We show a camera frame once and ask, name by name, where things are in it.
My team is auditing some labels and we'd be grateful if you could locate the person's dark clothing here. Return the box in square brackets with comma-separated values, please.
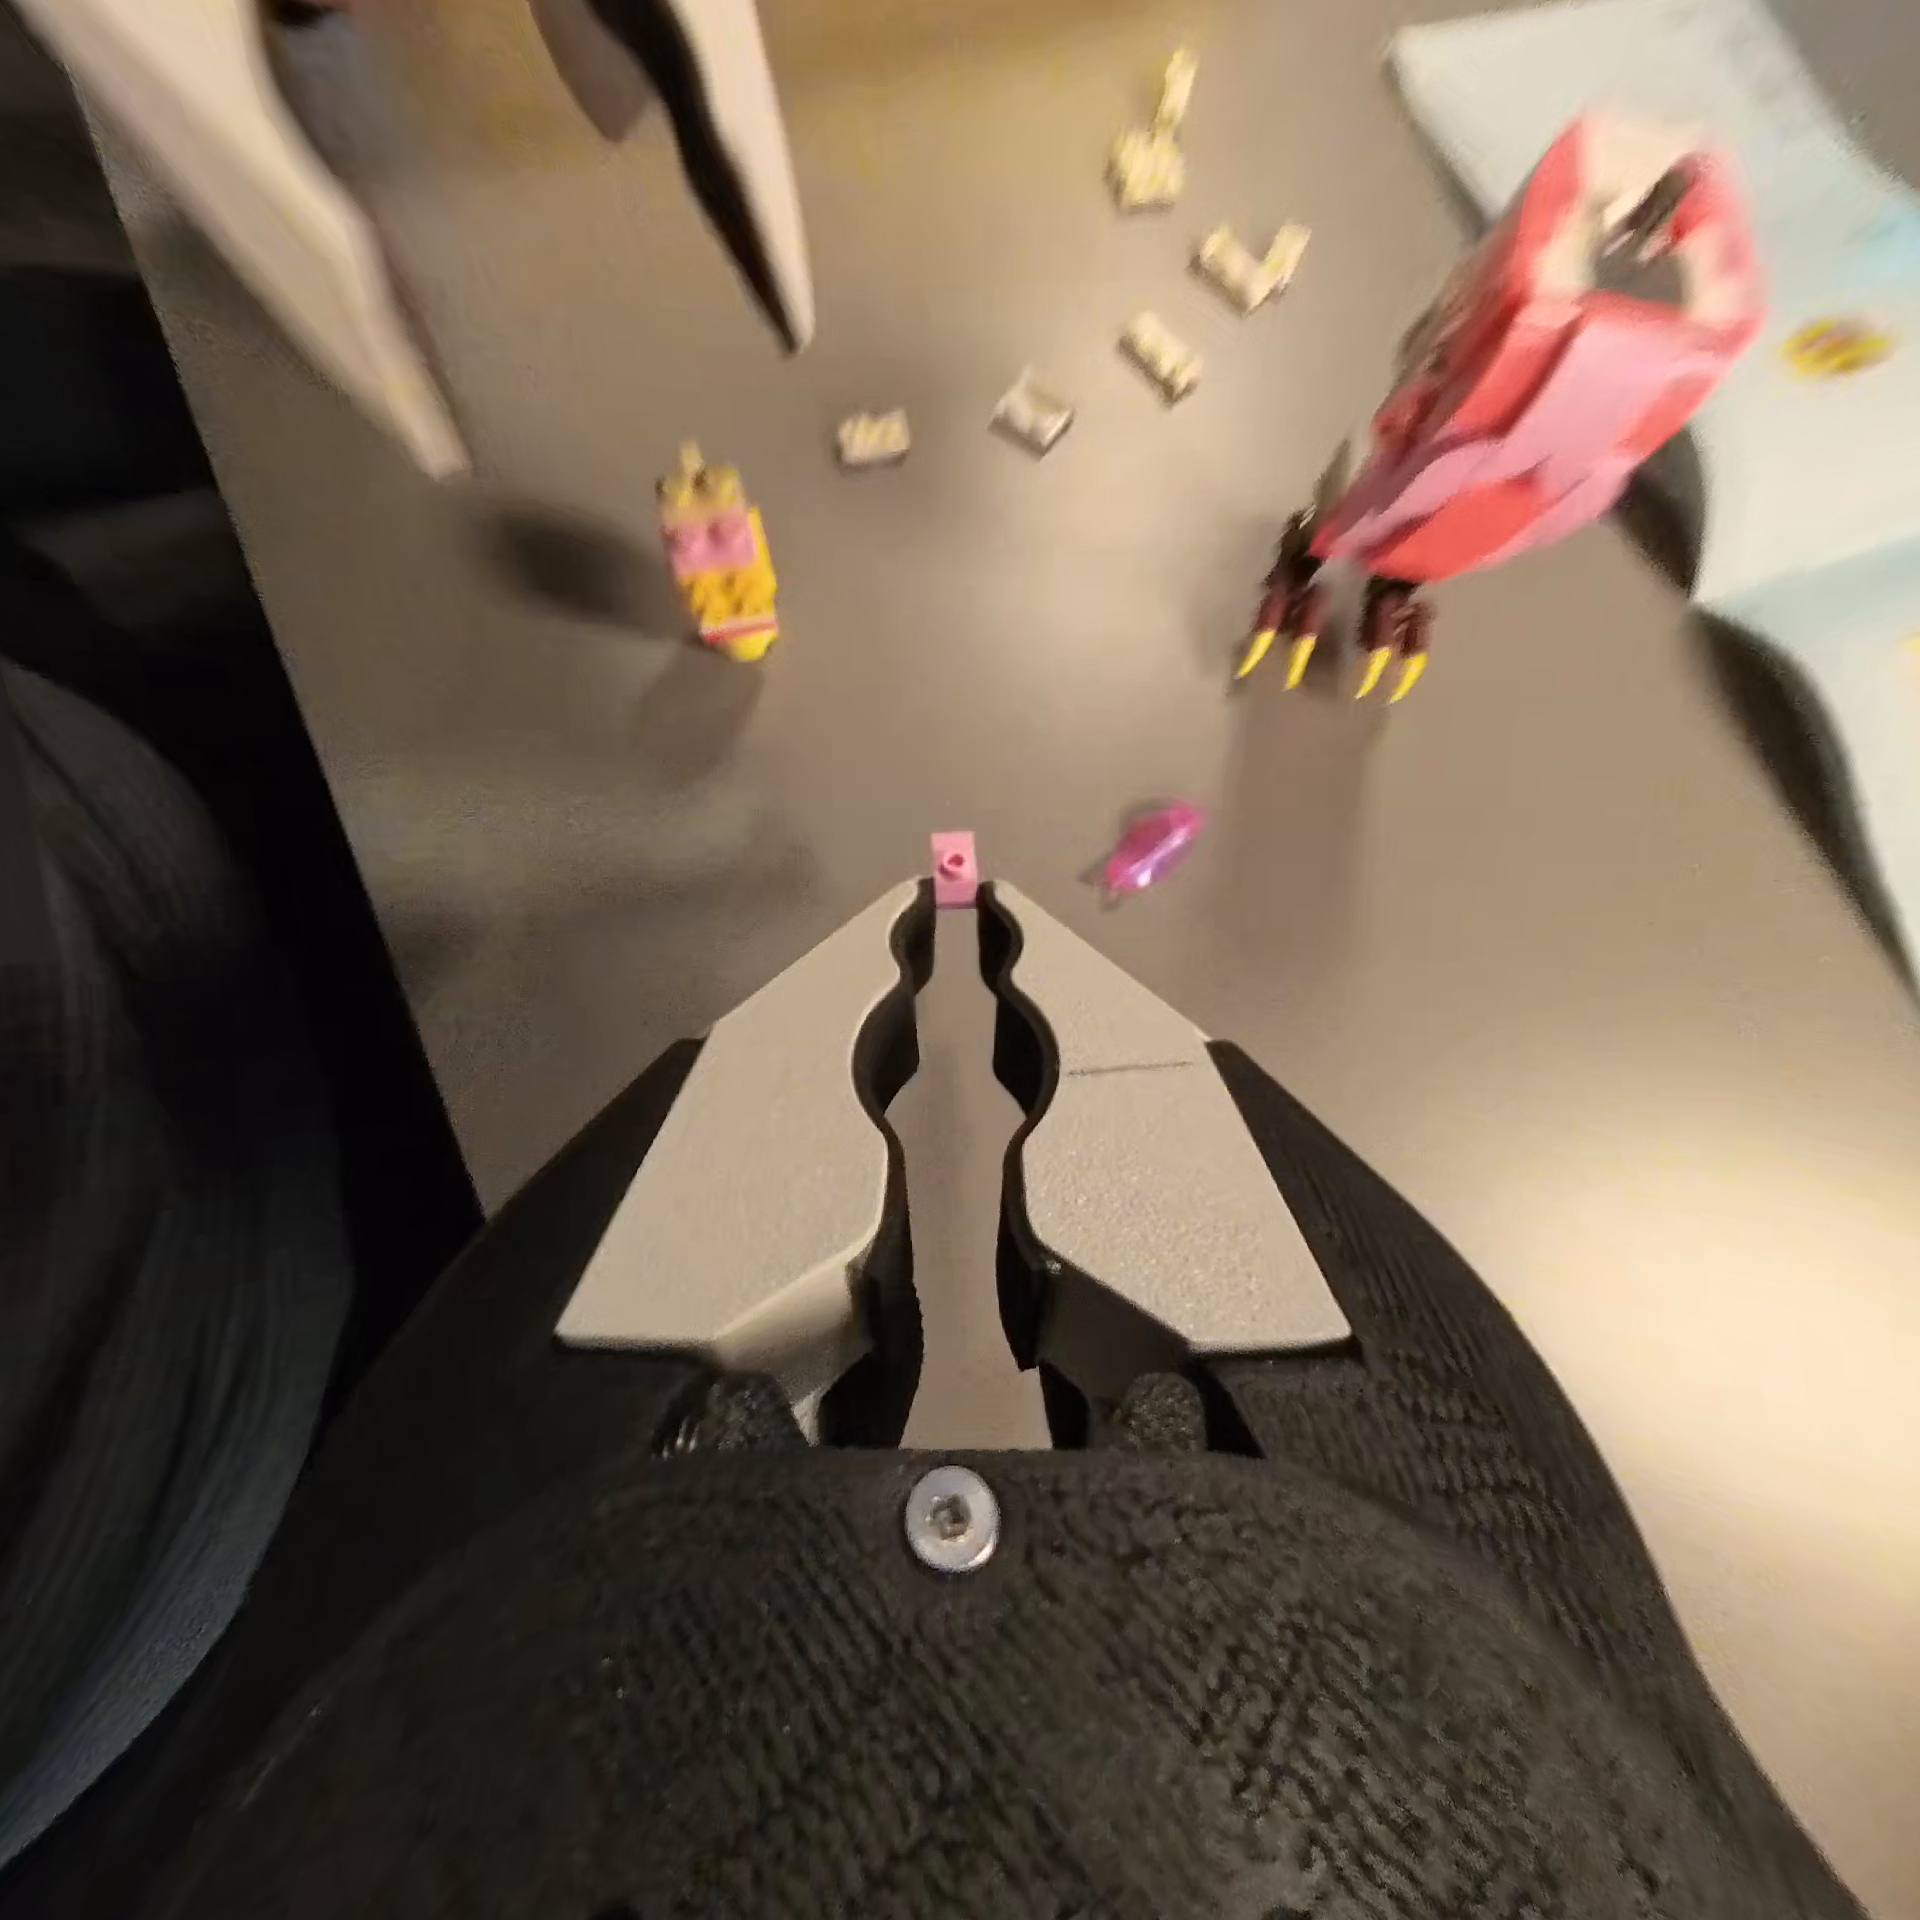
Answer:
[0, 257, 497, 1877]

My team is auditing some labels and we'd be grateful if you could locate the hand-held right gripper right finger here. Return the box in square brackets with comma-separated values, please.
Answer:
[974, 880, 1357, 1374]

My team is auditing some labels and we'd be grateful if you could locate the pale blue instruction sheet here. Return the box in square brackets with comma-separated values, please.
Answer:
[1383, 0, 1920, 962]

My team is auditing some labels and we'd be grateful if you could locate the tan toy brick assembly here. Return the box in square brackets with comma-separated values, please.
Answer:
[1105, 45, 1202, 213]

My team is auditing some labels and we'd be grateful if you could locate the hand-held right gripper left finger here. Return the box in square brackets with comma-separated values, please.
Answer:
[552, 879, 922, 1444]

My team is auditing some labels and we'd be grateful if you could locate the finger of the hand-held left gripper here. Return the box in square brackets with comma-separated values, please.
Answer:
[525, 0, 819, 358]
[16, 0, 474, 484]

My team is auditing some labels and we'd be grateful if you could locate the translucent magenta toy piece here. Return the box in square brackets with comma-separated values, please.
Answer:
[1102, 799, 1207, 898]

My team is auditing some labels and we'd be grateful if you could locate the yellow and pink toy brick model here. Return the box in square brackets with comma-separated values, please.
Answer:
[654, 438, 784, 662]

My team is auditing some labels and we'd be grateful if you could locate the red and pink toy brick model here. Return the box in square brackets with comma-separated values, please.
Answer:
[1233, 112, 1769, 708]

